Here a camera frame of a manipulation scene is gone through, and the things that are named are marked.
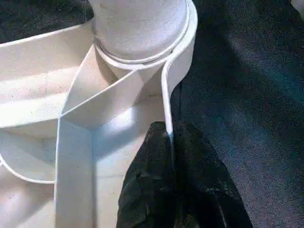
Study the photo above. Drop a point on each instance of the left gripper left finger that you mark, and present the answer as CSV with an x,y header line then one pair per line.
x,y
148,190

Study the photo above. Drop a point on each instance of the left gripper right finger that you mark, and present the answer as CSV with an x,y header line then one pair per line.
x,y
204,194

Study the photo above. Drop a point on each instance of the white plastic table top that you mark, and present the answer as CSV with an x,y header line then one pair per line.
x,y
33,85

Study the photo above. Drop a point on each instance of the white plastic table leg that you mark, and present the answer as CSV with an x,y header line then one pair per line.
x,y
137,26

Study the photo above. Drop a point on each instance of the black work mat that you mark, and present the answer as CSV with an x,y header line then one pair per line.
x,y
251,118

